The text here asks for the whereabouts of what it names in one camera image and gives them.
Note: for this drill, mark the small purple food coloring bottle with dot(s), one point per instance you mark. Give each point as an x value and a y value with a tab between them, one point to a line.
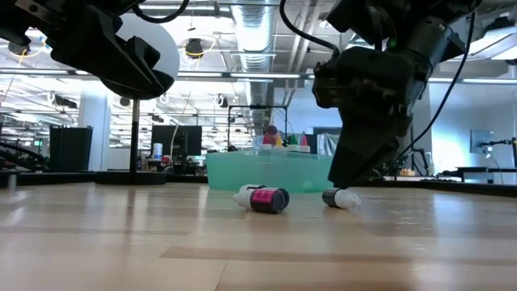
343	199

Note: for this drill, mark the black monitor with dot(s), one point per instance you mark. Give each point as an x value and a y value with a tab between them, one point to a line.
177	139

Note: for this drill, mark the green translucent plastic bin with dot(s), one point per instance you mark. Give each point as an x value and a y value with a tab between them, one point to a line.
262	169

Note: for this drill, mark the red-capped food coloring bottle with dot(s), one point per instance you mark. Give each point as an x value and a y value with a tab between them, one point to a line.
267	141

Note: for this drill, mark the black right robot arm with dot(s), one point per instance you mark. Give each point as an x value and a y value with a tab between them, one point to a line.
428	36

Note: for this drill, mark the green-capped food coloring bottle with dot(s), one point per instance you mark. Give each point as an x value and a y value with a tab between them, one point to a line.
293	141

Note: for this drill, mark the pink-capped food coloring bottle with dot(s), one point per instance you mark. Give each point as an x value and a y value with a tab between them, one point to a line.
304	142

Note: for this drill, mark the yellow-capped orange food coloring bottle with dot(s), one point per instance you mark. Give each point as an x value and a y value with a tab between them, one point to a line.
279	142

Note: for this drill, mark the person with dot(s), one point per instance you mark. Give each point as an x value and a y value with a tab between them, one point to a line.
270	131

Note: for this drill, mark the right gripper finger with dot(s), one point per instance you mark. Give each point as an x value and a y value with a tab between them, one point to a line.
363	149

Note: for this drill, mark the white jar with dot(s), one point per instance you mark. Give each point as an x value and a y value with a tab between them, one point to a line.
157	150

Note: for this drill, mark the black cabinet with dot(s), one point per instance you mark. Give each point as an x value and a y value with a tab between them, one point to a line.
70	149

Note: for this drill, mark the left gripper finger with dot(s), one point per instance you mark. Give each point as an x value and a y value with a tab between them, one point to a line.
147	52
105	56

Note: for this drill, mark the black aluminium table frame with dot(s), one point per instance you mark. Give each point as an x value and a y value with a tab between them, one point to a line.
60	178

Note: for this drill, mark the small pink food coloring bottle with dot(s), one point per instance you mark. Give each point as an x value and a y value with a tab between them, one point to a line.
262	200

